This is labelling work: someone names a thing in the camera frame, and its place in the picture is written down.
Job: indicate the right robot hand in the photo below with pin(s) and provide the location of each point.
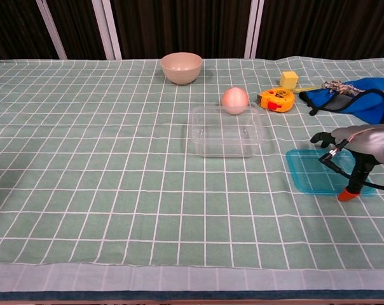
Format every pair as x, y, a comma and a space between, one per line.
373, 143

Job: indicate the blue container lid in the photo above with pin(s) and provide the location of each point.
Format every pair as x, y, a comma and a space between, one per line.
309, 174

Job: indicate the clear plastic container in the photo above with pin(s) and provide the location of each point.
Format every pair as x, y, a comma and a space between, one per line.
223, 136

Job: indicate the blue grey oven mitt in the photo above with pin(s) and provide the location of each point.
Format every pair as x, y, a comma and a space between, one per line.
367, 106

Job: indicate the yellow cube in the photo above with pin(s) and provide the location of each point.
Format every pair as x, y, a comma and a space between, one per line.
289, 79

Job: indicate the yellow tape measure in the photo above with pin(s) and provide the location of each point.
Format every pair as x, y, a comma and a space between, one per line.
276, 101

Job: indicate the pink peach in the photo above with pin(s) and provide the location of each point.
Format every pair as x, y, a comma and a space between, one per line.
235, 98

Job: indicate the beige bowl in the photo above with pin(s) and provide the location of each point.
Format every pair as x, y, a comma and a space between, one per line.
181, 68

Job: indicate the black pleated curtain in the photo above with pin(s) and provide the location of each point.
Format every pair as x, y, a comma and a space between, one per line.
185, 25

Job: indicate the green checked tablecloth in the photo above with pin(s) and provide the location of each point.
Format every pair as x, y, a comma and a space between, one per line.
100, 174

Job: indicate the white frame post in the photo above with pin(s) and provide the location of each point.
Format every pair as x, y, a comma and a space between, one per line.
254, 30
111, 31

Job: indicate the thin grey frame post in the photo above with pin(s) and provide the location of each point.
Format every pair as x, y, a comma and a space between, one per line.
53, 35

